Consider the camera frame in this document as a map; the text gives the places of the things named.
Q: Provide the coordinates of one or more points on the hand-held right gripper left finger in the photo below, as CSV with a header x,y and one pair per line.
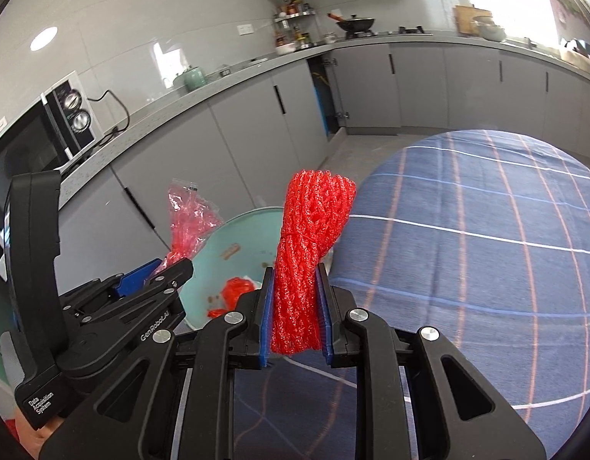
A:
x,y
267,318

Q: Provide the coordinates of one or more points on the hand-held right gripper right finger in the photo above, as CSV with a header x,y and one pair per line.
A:
x,y
326,321

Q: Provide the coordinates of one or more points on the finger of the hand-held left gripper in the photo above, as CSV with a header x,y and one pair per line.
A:
x,y
170,280
139,278

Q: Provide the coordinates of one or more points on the teal trash bin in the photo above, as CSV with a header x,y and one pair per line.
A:
x,y
213,258

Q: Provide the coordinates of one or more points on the red plastic bag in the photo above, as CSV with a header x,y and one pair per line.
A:
x,y
189,220

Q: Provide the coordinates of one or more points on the red mesh net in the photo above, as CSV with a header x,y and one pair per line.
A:
x,y
309,230

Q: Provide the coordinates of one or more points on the red foil packet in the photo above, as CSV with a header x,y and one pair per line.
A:
x,y
235,294

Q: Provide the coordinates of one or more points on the microwave oven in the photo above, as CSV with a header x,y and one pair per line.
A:
x,y
31,148

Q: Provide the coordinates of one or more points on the blue plaid tablecloth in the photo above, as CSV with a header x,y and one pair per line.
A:
x,y
467,249

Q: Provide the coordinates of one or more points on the green ceramic jar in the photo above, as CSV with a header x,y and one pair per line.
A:
x,y
195,78

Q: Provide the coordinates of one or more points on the grey kitchen cabinets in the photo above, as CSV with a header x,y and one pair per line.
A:
x,y
419,86

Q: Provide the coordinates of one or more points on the white bowl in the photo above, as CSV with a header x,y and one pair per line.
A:
x,y
285,49

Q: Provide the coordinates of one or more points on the spice rack with bottles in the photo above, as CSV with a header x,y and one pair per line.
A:
x,y
295,33

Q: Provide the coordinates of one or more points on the black wok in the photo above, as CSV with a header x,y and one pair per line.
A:
x,y
354,24

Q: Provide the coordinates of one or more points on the wooden cutting board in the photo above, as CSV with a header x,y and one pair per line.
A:
x,y
464,19

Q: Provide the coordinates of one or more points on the grey mixing bowl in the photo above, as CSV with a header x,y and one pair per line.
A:
x,y
492,32

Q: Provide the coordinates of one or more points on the white wall socket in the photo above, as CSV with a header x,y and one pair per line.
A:
x,y
245,29

